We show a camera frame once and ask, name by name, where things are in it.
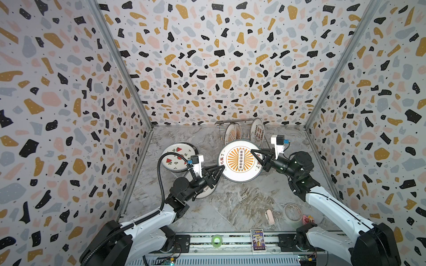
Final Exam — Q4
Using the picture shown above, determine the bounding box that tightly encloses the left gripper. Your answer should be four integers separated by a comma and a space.
182, 164, 224, 205

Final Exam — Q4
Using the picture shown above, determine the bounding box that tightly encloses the red character white plate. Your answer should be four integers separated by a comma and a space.
184, 171, 217, 200

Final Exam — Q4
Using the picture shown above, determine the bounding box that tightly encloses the beige patterned plate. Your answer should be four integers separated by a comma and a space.
217, 140, 262, 183

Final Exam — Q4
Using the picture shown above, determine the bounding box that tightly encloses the fruit patterned white plate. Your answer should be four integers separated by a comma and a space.
162, 143, 195, 172

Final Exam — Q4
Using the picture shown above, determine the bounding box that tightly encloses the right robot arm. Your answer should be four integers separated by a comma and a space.
251, 150, 402, 266

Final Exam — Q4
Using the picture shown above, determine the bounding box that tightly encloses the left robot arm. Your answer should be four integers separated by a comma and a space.
79, 166, 225, 266

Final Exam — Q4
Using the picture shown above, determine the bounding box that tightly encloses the brown patterned plate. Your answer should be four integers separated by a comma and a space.
224, 123, 236, 145
234, 123, 242, 140

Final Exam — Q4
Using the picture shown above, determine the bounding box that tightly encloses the pink eraser block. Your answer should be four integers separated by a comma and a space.
265, 209, 275, 226

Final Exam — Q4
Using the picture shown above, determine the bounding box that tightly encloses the green tape roll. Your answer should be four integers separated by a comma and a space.
211, 235, 223, 249

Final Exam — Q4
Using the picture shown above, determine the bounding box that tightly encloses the pink yellow small toy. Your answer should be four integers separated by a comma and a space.
302, 215, 315, 225

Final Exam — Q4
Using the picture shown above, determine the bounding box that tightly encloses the colourful card pack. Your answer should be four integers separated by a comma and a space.
250, 229, 266, 252

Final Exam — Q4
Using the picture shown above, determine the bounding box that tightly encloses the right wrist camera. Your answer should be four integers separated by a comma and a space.
271, 135, 290, 159

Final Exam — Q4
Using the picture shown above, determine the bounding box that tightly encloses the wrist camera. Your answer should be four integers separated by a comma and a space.
271, 135, 290, 159
186, 155, 204, 179

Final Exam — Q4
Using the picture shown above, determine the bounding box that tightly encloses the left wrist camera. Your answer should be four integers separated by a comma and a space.
186, 155, 204, 179

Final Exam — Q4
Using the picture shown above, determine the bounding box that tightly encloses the wire dish rack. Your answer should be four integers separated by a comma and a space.
215, 121, 276, 181

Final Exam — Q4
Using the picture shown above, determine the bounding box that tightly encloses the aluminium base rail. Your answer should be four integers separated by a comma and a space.
91, 231, 378, 266

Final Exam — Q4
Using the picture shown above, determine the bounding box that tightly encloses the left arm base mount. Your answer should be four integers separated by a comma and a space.
160, 235, 191, 253

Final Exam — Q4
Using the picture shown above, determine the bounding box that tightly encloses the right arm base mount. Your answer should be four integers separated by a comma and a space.
278, 232, 325, 252

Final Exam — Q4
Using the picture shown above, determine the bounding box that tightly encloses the black corrugated cable conduit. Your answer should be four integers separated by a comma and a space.
79, 152, 194, 266

